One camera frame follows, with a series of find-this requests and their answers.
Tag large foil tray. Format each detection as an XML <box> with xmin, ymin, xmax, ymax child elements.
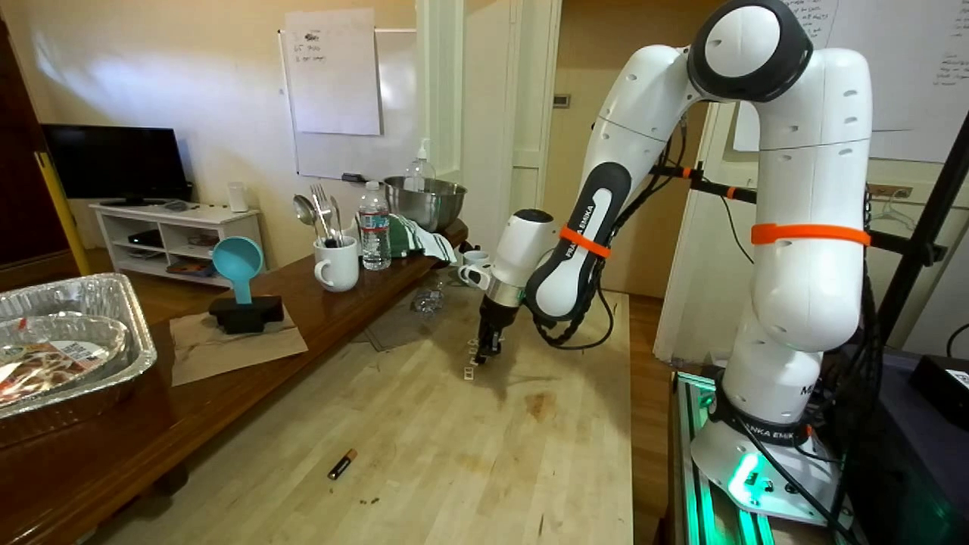
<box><xmin>0</xmin><ymin>273</ymin><xmax>159</xmax><ymax>422</ymax></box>

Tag whiteboard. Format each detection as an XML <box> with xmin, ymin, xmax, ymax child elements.
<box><xmin>277</xmin><ymin>28</ymin><xmax>419</xmax><ymax>183</ymax></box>

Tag black television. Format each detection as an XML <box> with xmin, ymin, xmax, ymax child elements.
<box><xmin>39</xmin><ymin>123</ymin><xmax>193</xmax><ymax>207</ymax></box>

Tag clear pump bottle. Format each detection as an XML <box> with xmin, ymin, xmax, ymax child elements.
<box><xmin>403</xmin><ymin>138</ymin><xmax>437</xmax><ymax>193</ymax></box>

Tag metal spoon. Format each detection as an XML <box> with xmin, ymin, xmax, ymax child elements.
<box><xmin>292</xmin><ymin>194</ymin><xmax>331</xmax><ymax>244</ymax></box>

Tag paper sheets with writing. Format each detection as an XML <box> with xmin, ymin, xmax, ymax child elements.
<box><xmin>730</xmin><ymin>0</ymin><xmax>969</xmax><ymax>164</ymax></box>

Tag green and white cloth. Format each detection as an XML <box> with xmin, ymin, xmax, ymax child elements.
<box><xmin>388</xmin><ymin>213</ymin><xmax>460</xmax><ymax>265</ymax></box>

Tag metal fork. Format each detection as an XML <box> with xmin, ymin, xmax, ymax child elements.
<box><xmin>310</xmin><ymin>183</ymin><xmax>335</xmax><ymax>243</ymax></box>

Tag metal mixing bowl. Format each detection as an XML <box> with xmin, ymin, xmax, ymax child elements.
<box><xmin>382</xmin><ymin>176</ymin><xmax>469</xmax><ymax>234</ymax></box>

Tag dark wooden table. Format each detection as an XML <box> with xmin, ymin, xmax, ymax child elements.
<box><xmin>0</xmin><ymin>218</ymin><xmax>470</xmax><ymax>545</ymax></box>

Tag white mug with cutlery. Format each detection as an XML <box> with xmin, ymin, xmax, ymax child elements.
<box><xmin>313</xmin><ymin>235</ymin><xmax>361</xmax><ymax>294</ymax></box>

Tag blue measuring scoop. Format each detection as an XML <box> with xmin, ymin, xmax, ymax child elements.
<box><xmin>211</xmin><ymin>235</ymin><xmax>265</xmax><ymax>306</ymax></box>

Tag black holder block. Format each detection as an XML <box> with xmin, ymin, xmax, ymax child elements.
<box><xmin>208</xmin><ymin>294</ymin><xmax>285</xmax><ymax>335</ymax></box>

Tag clear water bottle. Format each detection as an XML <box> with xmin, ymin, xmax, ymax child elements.
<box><xmin>357</xmin><ymin>179</ymin><xmax>393</xmax><ymax>272</ymax></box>

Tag large paper sheet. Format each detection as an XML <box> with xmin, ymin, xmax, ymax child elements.
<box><xmin>282</xmin><ymin>7</ymin><xmax>383</xmax><ymax>138</ymax></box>

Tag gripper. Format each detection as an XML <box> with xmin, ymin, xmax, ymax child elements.
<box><xmin>474</xmin><ymin>296</ymin><xmax>521</xmax><ymax>365</ymax></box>

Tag brown paper sheet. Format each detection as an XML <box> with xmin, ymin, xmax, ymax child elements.
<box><xmin>168</xmin><ymin>306</ymin><xmax>310</xmax><ymax>388</ymax></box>

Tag foil tray with label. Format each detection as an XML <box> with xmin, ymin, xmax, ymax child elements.
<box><xmin>0</xmin><ymin>311</ymin><xmax>130</xmax><ymax>410</ymax></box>

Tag black box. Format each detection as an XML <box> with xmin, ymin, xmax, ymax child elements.
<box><xmin>908</xmin><ymin>353</ymin><xmax>969</xmax><ymax>411</ymax></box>

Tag white low shelf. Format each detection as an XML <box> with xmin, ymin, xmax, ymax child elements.
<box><xmin>89</xmin><ymin>200</ymin><xmax>266</xmax><ymax>289</ymax></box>

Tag yellow pole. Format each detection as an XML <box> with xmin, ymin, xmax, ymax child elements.
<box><xmin>33</xmin><ymin>151</ymin><xmax>92</xmax><ymax>278</ymax></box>

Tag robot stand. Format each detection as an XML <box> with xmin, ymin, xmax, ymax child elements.
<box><xmin>669</xmin><ymin>347</ymin><xmax>969</xmax><ymax>545</ymax></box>

